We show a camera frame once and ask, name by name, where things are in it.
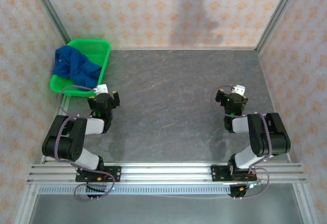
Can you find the blue t-shirt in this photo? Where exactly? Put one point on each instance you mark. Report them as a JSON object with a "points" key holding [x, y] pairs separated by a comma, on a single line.
{"points": [[76, 68]]}

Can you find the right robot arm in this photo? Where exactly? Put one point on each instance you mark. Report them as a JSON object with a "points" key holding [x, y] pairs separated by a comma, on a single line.
{"points": [[270, 137]]}

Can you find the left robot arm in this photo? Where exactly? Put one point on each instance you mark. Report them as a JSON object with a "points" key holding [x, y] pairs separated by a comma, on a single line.
{"points": [[64, 142]]}

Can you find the green plastic basket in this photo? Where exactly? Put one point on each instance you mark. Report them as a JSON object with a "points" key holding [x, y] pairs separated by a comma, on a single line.
{"points": [[101, 52]]}

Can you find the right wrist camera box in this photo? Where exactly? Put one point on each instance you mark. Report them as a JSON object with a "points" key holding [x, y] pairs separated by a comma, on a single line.
{"points": [[238, 89]]}

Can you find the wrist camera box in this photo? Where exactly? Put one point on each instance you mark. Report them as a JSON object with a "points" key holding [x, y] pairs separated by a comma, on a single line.
{"points": [[238, 89], [101, 89]]}

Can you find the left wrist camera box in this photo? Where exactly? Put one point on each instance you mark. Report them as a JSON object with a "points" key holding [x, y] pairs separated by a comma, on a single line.
{"points": [[101, 89]]}

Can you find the aluminium frame bar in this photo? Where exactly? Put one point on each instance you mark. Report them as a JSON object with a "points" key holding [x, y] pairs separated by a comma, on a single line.
{"points": [[184, 48]]}

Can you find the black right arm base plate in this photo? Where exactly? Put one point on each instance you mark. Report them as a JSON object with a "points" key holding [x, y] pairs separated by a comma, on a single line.
{"points": [[218, 173]]}

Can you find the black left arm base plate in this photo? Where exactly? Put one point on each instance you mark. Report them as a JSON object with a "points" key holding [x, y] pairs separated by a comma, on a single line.
{"points": [[113, 174]]}

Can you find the black mounting bracket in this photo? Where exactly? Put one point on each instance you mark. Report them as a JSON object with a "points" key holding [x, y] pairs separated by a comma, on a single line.
{"points": [[236, 192], [94, 197]]}

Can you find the aluminium mounting rail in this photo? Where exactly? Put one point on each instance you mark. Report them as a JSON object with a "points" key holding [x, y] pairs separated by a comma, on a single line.
{"points": [[166, 173]]}

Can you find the aluminium frame post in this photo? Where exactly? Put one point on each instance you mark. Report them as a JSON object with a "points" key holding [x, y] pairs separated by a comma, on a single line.
{"points": [[278, 14], [49, 11]]}

